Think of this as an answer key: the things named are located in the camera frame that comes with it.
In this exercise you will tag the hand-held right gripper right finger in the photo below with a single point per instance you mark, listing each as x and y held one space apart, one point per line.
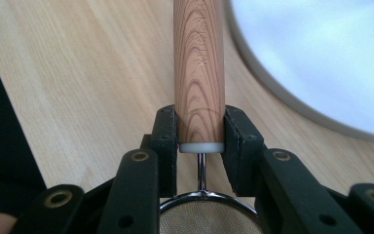
242 152

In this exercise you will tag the white utensil stand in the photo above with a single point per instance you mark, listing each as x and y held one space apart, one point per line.
321 58

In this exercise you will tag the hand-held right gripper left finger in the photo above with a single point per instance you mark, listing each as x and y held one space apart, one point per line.
166 152

